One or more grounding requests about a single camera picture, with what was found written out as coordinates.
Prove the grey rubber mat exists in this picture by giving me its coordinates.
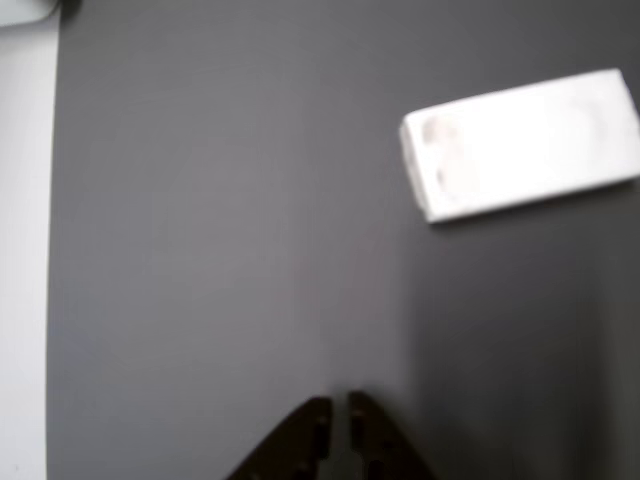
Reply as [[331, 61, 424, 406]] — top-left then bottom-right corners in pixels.
[[45, 0, 640, 480]]

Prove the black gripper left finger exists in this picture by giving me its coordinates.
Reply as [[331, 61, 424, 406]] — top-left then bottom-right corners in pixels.
[[223, 395, 334, 480]]

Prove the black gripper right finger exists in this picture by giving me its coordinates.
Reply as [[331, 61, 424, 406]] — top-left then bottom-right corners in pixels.
[[347, 391, 437, 480]]

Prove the small white block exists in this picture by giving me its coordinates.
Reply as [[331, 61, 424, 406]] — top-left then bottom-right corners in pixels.
[[398, 68, 640, 225]]

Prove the white rounded device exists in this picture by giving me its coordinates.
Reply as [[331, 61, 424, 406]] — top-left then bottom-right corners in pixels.
[[0, 0, 61, 27]]

